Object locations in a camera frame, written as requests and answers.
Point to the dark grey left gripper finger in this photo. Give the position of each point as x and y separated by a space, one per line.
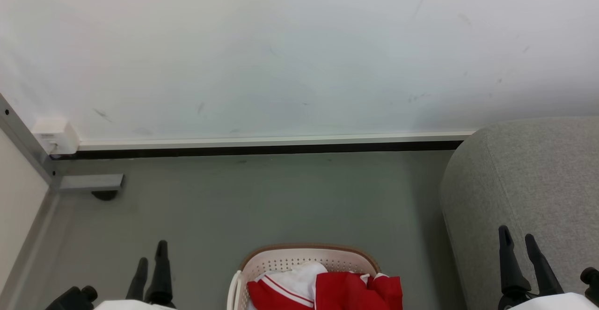
161 272
139 279

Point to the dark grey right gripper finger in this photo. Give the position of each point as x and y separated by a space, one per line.
511 268
543 268

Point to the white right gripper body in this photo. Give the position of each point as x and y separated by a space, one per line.
552 303

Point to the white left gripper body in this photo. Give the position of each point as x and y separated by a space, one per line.
131 306

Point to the white perforated basket brown rim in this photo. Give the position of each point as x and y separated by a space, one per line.
299 258

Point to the grey fabric sofa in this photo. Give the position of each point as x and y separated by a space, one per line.
529 183

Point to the white garment with red stripes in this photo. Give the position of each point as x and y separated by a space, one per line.
290 282

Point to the white partition panel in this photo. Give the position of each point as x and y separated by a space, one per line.
16 207

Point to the white and black baseboard strip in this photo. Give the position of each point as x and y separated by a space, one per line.
262 145

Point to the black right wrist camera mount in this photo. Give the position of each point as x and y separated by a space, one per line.
590 282

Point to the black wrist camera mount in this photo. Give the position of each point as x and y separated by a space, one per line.
590 282
72 299

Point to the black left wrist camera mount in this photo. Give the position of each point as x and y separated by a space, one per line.
72 299

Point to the white plastic wall box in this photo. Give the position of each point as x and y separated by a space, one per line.
56 134

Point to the grey metal frame post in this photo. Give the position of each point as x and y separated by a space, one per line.
25 141

